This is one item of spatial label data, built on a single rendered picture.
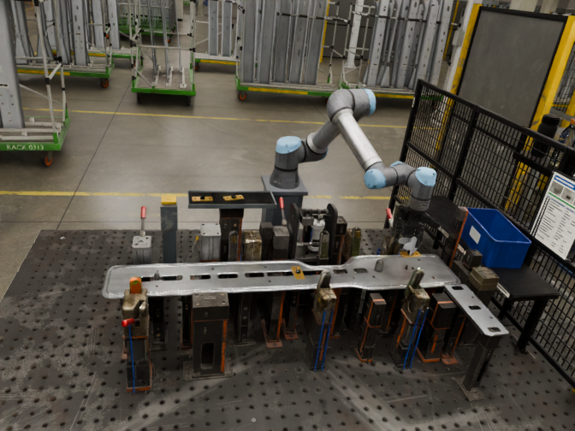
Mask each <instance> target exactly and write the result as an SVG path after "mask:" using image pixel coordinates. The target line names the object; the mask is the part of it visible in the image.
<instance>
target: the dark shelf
mask: <svg viewBox="0 0 575 431"><path fill-rule="evenodd" d="M457 207H458V206H457V205H456V204H454V203H453V202H452V201H451V200H450V199H449V198H447V197H446V196H431V198H430V204H429V207H428V209H427V212H426V213H425V214H426V215H428V216H431V217H432V218H435V219H437V220H438V221H439V223H440V224H441V226H439V227H438V229H439V230H440V231H441V232H442V233H443V234H444V235H445V236H446V237H447V238H448V236H449V233H448V232H449V229H452V228H451V227H452V225H453V220H454V216H455V213H456V210H457ZM457 248H458V249H459V250H460V251H461V252H462V253H463V254H464V255H465V252H466V250H471V248H470V247H469V245H468V244H467V243H466V242H465V241H464V240H463V239H462V237H461V236H460V240H459V244H458V247H457ZM488 268H490V269H491V270H492V271H494V272H495V273H496V274H497V275H498V276H499V277H500V279H499V281H498V284H497V288H498V289H499V290H500V291H501V292H502V293H503V294H504V295H505V296H506V297H507V298H508V299H509V300H510V301H511V302H518V301H532V300H546V299H558V298H559V296H560V293H559V292H558V291H557V290H556V289H554V288H553V287H552V286H551V285H550V284H548V283H547V282H546V281H545V280H544V279H543V278H542V277H541V276H540V275H538V274H537V273H536V272H535V271H534V270H532V269H531V268H530V267H529V266H528V265H526V264H525V263H524V262H523V263H522V265H521V268H520V269H510V268H491V267H488Z"/></svg>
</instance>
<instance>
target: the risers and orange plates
mask: <svg viewBox="0 0 575 431"><path fill-rule="evenodd" d="M361 293H362V289H358V288H352V289H351V291H350V294H349V299H348V303H347V311H346V314H345V316H344V322H345V324H346V326H347V329H348V330H354V329H355V325H356V319H357V315H358V311H359V304H360V300H361ZM314 300H315V293H314V292H309V298H308V300H307V306H306V311H305V318H304V323H303V324H304V327H305V331H306V334H307V336H308V335H309V334H310V333H311V324H312V320H313V312H312V309H313V306H314Z"/></svg>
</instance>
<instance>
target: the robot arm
mask: <svg viewBox="0 0 575 431"><path fill-rule="evenodd" d="M375 108H376V98H375V96H374V94H373V92H372V91H371V90H369V89H364V88H361V89H340V90H337V91H335V92H333V93H332V94H331V95H330V97H329V99H328V102H327V114H328V117H329V119H328V120H327V121H326V122H325V123H324V124H323V125H322V126H321V127H320V128H319V129H318V130H317V131H316V132H315V133H311V134H309V136H308V137H307V138H306V139H299V138H297V137H294V136H292V137H291V136H287V137H283V138H280V139H278V141H277V144H276V158H275V167H274V169H273V172H272V174H271V176H270V184H271V185H272V186H274V187H276V188H280V189H294V188H297V187H298V186H299V175H298V164H299V163H303V162H317V161H320V160H323V159H324V158H325V157H326V156H327V154H328V152H327V151H328V149H329V147H328V145H329V144H330V143H331V142H332V141H333V140H334V139H335V138H336V137H337V136H338V135H339V134H340V133H341V134H342V136H343V138H344V139H345V140H346V142H347V144H348V145H349V147H350V148H351V150H352V152H353V154H354V155H355V156H356V158H357V159H358V161H359V163H360V165H361V166H362V168H363V169H364V171H365V177H364V180H365V184H366V186H367V187H368V188H370V189H382V188H384V187H389V186H398V185H404V186H407V187H409V188H411V189H412V192H411V196H410V199H409V203H408V204H409V205H408V206H404V207H403V210H402V214H401V217H399V219H398V222H397V226H396V229H400V231H401V235H402V236H403V238H400V239H399V243H400V244H403V245H404V246H403V248H404V249H405V250H406V252H409V251H410V254H409V255H412V254H413V253H414V252H415V251H416V250H417V248H418V247H419V246H420V245H421V243H422V240H423V235H424V223H426V224H428V225H429V226H430V227H432V228H434V229H436V230H437V229H438V227H439V226H441V224H440V223H439V221H438V220H437V219H435V218H432V217H431V216H429V215H426V214H425V213H426V212H427V209H428V207H429V204H430V198H431V195H432V192H433V188H434V185H435V183H436V171H435V170H434V169H432V168H426V167H420V168H418V169H415V168H413V167H411V166H409V165H408V164H406V163H404V162H394V163H393V164H392V165H391V166H390V167H387V168H386V167H385V165H384V164H383V162H382V160H381V158H380V157H379V156H378V155H377V153H376V151H375V150H374V148H373V147H372V145H371V143H370V141H369V140H368V139H367V138H366V136H365V134H364V133H363V131H362V130H361V128H360V126H359V124H358V123H357V122H358V121H359V120H360V119H361V118H362V117H364V116H369V115H372V114H373V113H374V111H375ZM399 221H401V226H398V224H399ZM415 236H416V237H415Z"/></svg>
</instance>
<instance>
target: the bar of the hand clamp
mask: <svg viewBox="0 0 575 431"><path fill-rule="evenodd" d="M404 206H405V205H404V204H396V205H395V211H394V221H393V226H392V233H391V235H392V236H393V242H392V244H393V243H394V236H395V234H396V233H397V238H398V239H397V240H396V242H397V243H398V244H399V239H400V236H401V231H400V229H396V226H397V222H398V219H399V217H401V214H402V210H403V207H404Z"/></svg>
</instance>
